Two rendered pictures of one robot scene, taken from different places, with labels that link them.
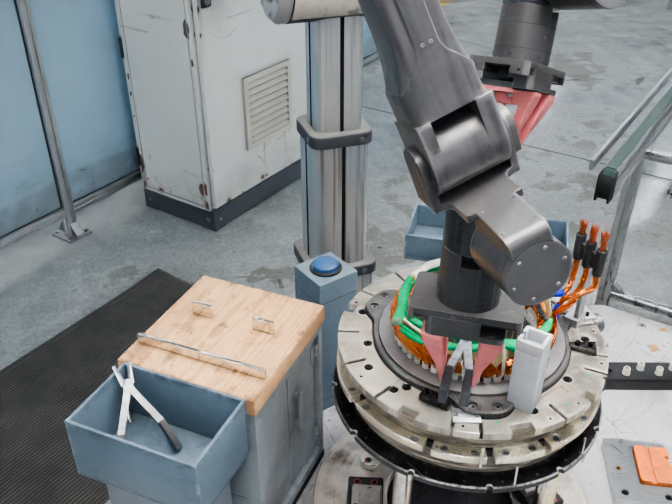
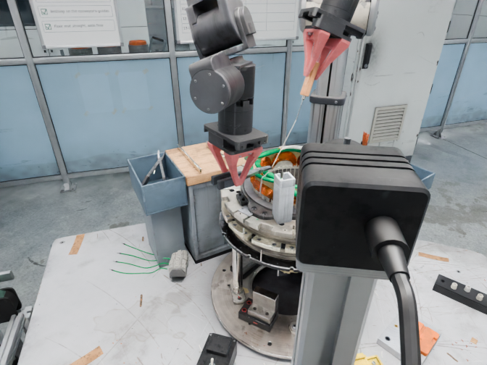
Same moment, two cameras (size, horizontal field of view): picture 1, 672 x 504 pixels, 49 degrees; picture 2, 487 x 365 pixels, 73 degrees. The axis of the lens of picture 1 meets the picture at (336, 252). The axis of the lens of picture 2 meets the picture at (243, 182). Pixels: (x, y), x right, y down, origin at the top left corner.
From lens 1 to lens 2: 52 cm
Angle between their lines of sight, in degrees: 33
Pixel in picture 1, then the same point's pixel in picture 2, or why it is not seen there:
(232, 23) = (377, 79)
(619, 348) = (467, 277)
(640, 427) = (438, 319)
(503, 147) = (228, 26)
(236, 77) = (372, 106)
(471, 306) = (222, 128)
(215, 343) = (200, 157)
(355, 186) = (330, 128)
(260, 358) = (208, 167)
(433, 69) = not seen: outside the picture
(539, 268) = (208, 88)
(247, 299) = not seen: hidden behind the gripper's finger
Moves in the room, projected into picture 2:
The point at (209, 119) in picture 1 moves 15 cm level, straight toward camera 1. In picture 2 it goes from (351, 122) to (347, 127)
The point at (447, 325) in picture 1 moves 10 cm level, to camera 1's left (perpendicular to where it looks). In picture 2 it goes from (213, 137) to (173, 124)
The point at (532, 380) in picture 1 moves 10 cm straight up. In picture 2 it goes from (277, 201) to (280, 148)
